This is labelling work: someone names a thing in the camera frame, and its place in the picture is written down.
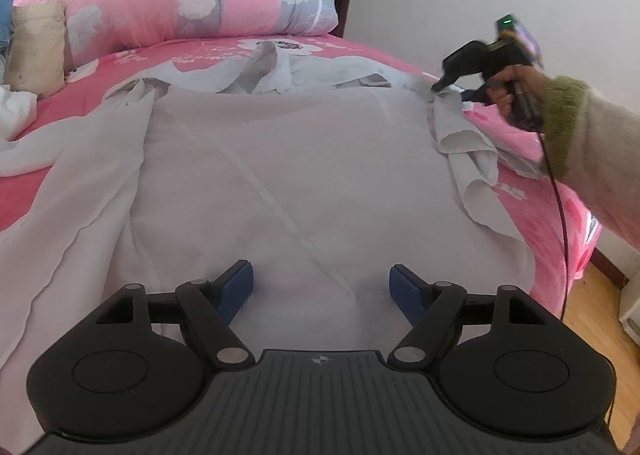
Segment person's right hand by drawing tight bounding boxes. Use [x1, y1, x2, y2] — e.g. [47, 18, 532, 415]
[487, 64, 551, 120]

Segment light grey shirt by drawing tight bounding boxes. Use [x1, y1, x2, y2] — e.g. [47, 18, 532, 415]
[0, 40, 538, 436]

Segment person's right forearm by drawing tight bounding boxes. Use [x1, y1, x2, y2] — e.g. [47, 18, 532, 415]
[539, 76, 640, 236]

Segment beige pants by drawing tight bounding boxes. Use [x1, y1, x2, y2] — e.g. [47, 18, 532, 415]
[10, 1, 68, 98]

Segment blue cloth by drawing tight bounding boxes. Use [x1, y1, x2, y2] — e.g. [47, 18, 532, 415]
[0, 0, 15, 56]

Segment white garment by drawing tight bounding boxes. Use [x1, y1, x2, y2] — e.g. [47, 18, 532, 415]
[0, 85, 38, 140]

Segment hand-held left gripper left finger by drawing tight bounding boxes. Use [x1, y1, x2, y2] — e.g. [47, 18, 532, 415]
[95, 260, 255, 371]

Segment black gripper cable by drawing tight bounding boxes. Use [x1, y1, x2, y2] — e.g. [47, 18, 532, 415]
[537, 131, 568, 321]

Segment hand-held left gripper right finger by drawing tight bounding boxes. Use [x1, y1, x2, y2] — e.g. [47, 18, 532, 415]
[387, 264, 551, 371]

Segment pink grey floral quilt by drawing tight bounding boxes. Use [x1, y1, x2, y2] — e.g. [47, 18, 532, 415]
[10, 0, 341, 68]

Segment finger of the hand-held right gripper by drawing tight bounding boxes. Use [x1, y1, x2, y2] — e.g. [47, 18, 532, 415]
[431, 41, 488, 92]

